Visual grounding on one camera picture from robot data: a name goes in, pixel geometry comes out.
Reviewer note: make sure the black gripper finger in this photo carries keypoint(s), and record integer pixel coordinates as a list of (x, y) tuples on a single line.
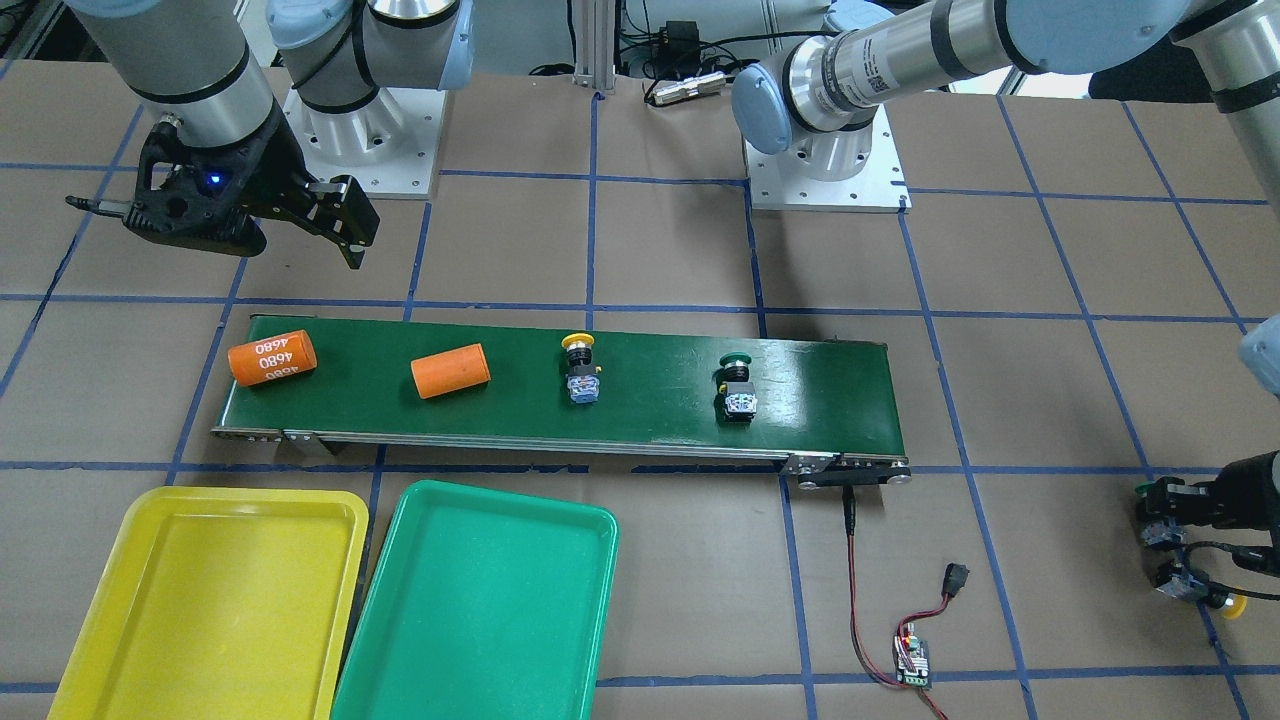
[(343, 214)]

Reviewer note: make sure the yellow push button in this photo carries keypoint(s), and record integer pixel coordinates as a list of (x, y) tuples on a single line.
[(581, 379), (1179, 581)]

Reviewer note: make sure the green push button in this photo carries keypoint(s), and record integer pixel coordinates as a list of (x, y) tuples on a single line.
[(1155, 531), (737, 393)]

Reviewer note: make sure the orange cylinder marked 4680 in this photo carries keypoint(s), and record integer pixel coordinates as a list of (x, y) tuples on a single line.
[(273, 358)]

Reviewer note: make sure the plain orange cylinder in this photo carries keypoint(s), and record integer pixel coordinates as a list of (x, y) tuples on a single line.
[(450, 371)]

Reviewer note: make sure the yellow plastic tray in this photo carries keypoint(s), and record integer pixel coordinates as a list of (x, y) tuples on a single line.
[(219, 603)]

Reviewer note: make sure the green plastic tray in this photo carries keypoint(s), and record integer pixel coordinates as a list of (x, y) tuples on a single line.
[(485, 605)]

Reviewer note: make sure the green conveyor belt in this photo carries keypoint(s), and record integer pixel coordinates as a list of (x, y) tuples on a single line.
[(826, 412)]

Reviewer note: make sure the aluminium frame post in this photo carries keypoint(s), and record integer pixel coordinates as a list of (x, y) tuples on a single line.
[(594, 39)]

